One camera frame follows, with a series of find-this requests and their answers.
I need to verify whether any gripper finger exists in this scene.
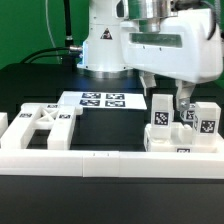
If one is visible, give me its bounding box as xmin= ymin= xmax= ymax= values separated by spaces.
xmin=139 ymin=71 xmax=156 ymax=96
xmin=175 ymin=80 xmax=195 ymax=111

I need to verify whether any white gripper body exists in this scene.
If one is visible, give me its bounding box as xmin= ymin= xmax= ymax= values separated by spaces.
xmin=120 ymin=9 xmax=223 ymax=83

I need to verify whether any white chair seat part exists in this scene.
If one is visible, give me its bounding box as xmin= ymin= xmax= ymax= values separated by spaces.
xmin=144 ymin=122 xmax=224 ymax=153

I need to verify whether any white chair back part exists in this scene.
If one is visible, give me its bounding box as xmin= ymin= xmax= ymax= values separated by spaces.
xmin=0 ymin=103 xmax=83 ymax=150

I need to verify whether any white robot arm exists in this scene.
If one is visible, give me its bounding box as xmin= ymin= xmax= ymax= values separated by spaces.
xmin=78 ymin=0 xmax=223 ymax=111

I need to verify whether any white tagged cube right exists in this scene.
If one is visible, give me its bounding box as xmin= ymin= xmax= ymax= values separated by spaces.
xmin=180 ymin=103 xmax=195 ymax=122

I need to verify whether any white block at left edge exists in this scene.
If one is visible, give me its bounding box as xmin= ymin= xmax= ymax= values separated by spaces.
xmin=0 ymin=112 xmax=8 ymax=138

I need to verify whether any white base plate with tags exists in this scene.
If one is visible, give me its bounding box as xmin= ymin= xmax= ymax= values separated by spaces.
xmin=58 ymin=91 xmax=147 ymax=110

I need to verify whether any black cable bundle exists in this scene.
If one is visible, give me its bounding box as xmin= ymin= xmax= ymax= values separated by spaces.
xmin=20 ymin=0 xmax=84 ymax=64

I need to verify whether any thin white cable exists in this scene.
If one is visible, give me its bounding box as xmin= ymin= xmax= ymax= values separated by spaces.
xmin=45 ymin=0 xmax=63 ymax=64

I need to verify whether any white U-shaped fence frame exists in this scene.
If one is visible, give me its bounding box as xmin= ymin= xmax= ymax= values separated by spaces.
xmin=0 ymin=139 xmax=224 ymax=179

